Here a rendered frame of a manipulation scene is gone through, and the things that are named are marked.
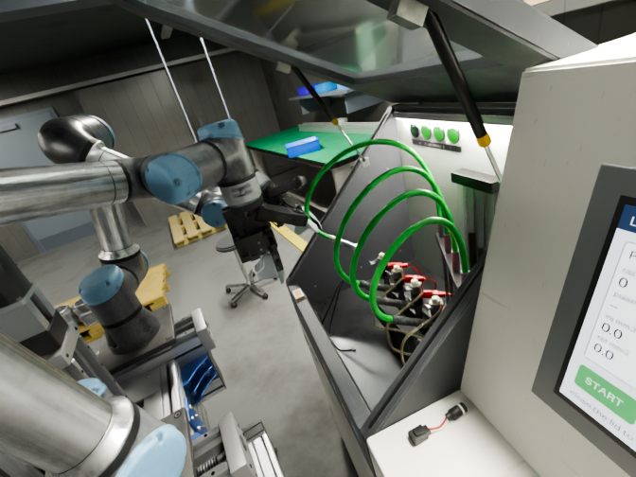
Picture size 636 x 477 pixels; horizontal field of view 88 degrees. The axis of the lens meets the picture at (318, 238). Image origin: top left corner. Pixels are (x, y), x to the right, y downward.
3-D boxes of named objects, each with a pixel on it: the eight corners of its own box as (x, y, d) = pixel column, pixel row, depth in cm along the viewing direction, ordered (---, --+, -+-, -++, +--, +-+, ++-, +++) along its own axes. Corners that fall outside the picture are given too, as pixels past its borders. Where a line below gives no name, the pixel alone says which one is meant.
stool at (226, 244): (270, 267, 336) (253, 220, 312) (287, 290, 292) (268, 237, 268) (224, 288, 322) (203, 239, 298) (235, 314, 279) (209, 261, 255)
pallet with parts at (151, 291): (26, 373, 279) (-2, 344, 263) (51, 321, 351) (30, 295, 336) (173, 306, 316) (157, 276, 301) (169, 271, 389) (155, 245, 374)
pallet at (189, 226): (171, 223, 552) (167, 217, 547) (224, 203, 579) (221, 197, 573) (174, 252, 436) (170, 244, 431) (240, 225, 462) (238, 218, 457)
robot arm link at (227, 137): (183, 132, 58) (215, 121, 64) (206, 190, 63) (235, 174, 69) (213, 126, 54) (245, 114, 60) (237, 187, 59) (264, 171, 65)
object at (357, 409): (298, 318, 130) (287, 285, 123) (309, 313, 131) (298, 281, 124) (371, 471, 76) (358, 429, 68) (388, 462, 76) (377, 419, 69)
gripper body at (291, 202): (290, 223, 105) (261, 200, 106) (304, 203, 101) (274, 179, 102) (280, 230, 98) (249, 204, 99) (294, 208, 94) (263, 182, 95)
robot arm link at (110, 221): (101, 302, 103) (34, 117, 80) (119, 277, 116) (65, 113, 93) (142, 297, 104) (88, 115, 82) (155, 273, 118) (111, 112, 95)
